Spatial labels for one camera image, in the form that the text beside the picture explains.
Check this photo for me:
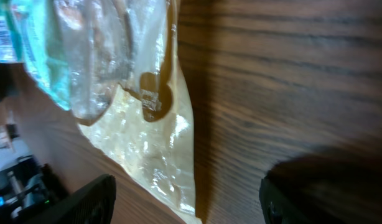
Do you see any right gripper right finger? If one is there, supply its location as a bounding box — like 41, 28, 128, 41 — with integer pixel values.
259, 177, 309, 224

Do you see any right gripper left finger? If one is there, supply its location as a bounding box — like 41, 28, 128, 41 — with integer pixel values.
26, 174, 116, 224

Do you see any brown white snack bag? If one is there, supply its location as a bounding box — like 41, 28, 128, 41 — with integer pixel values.
54, 0, 200, 223

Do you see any teal wet wipes pack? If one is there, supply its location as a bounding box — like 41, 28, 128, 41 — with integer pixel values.
0, 0, 71, 111

